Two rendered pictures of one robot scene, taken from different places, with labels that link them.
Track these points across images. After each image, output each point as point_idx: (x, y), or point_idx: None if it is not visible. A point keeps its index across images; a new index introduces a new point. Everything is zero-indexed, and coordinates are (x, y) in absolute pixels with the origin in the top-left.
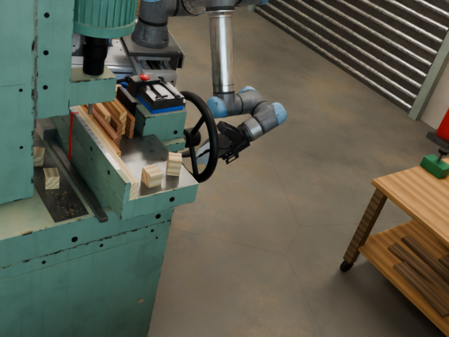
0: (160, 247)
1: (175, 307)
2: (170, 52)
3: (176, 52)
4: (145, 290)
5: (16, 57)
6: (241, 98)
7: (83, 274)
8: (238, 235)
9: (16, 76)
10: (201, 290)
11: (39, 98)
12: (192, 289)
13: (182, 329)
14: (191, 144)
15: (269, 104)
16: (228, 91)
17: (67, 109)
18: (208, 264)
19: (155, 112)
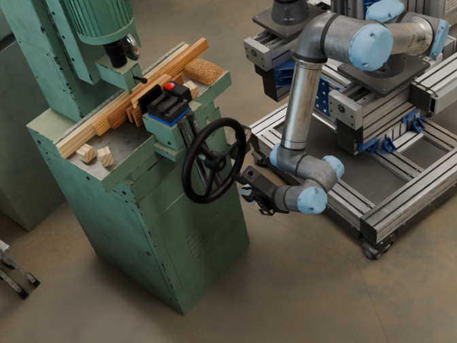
0: (141, 221)
1: (258, 314)
2: (373, 86)
3: (379, 88)
4: (148, 248)
5: (37, 33)
6: (299, 161)
7: (97, 196)
8: (401, 334)
9: (43, 45)
10: (292, 328)
11: (74, 65)
12: (288, 319)
13: (236, 331)
14: (207, 167)
15: (312, 186)
16: (284, 145)
17: (90, 80)
18: (332, 321)
19: (150, 116)
